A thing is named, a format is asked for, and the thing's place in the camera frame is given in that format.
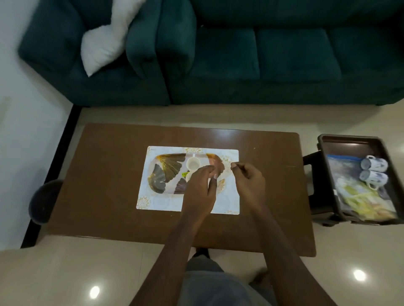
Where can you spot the person's left hand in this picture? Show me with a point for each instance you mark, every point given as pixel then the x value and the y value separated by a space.
pixel 199 192

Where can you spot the person's right hand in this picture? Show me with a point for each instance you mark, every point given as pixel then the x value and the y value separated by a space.
pixel 252 186

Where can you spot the white gold placemat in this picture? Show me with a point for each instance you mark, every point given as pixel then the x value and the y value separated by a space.
pixel 227 201

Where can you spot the clear zip bag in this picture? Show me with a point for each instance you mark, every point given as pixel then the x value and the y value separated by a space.
pixel 350 189

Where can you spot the brown plastic tray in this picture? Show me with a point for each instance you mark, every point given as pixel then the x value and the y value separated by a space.
pixel 344 148

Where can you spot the person's right forearm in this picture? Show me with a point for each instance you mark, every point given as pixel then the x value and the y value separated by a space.
pixel 284 252

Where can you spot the person's left forearm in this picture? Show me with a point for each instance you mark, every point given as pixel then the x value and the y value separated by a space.
pixel 170 261

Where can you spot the person's right foot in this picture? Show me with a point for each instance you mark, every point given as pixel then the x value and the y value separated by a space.
pixel 262 277

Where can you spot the oval leaf-print platter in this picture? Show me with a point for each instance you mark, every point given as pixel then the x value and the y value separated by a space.
pixel 161 176

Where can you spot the dark plastic stool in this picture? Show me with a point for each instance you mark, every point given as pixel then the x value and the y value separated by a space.
pixel 315 189

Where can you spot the brown wooden table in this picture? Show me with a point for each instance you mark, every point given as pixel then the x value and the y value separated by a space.
pixel 104 176

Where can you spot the green fabric sofa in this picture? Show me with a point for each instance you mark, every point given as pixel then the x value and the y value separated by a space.
pixel 284 56

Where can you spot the green fabric armchair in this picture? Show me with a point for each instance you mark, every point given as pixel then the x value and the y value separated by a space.
pixel 94 85

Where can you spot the dark round bin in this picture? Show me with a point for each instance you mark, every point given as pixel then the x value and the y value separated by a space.
pixel 45 201

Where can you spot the white pillow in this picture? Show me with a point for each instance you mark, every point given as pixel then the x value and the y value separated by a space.
pixel 101 47

